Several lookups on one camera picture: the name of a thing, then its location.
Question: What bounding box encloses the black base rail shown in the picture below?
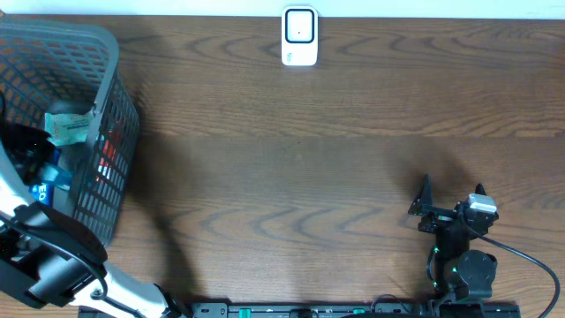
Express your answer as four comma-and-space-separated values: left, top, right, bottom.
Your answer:
78, 301, 522, 318

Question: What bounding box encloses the blue Oreo cookie pack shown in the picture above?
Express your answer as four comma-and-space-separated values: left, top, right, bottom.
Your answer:
29, 148, 62, 207

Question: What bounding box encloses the grey plastic basket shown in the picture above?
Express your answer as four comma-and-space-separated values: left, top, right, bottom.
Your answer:
1, 18, 139, 246

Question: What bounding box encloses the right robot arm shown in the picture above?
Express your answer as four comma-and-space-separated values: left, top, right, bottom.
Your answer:
408, 175, 499, 317

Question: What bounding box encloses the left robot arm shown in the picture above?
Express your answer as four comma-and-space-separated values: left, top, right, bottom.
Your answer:
1, 122, 191, 317

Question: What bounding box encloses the white wet wipes pack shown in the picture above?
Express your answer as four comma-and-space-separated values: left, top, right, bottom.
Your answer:
44, 112, 94, 147

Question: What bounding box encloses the white barcode scanner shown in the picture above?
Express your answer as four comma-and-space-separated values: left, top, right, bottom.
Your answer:
281, 5, 319, 67

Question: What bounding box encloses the teal mouthwash bottle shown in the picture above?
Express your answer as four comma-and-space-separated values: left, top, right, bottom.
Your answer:
38, 163, 73, 191

